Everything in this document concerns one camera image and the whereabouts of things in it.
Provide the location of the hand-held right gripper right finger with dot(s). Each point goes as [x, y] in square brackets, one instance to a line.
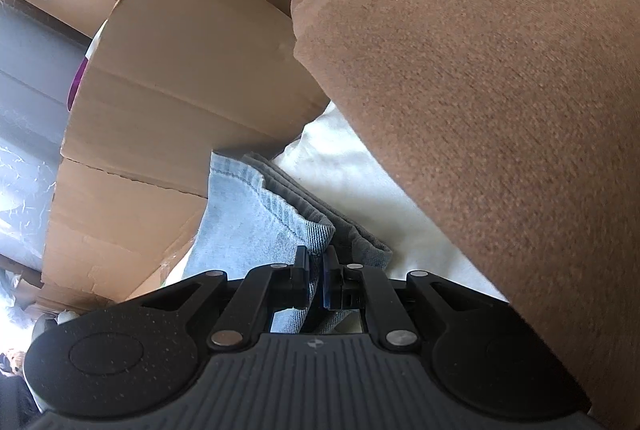
[328, 282]

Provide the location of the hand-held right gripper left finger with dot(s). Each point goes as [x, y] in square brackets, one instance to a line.
[300, 280]

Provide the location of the blue denim pants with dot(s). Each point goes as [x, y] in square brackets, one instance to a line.
[240, 215]

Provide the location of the bear printed bed sheet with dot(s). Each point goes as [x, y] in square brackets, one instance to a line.
[360, 190]

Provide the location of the brown knit cloth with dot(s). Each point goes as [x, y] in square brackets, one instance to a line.
[490, 110]

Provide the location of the brown cardboard sheet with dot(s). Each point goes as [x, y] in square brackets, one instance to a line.
[175, 60]

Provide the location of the white printed plastic bag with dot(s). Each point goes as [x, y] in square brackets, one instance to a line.
[77, 80]

